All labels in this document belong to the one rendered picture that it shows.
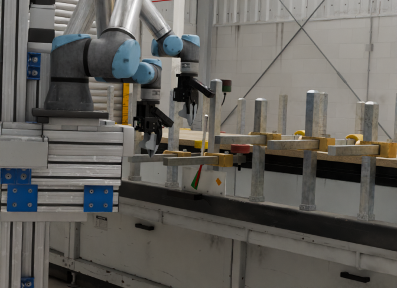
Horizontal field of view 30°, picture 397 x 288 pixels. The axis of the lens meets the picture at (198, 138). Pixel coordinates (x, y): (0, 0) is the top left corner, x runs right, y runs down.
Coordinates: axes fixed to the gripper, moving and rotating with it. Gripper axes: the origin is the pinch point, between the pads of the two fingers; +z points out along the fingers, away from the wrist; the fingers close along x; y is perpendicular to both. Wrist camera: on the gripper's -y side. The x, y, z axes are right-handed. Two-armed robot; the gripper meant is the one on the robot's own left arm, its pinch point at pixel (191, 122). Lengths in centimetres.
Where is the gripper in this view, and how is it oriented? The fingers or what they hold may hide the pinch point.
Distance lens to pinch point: 300.6
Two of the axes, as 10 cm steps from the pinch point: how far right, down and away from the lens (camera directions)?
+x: -4.4, 0.3, -9.0
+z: -0.4, 10.0, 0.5
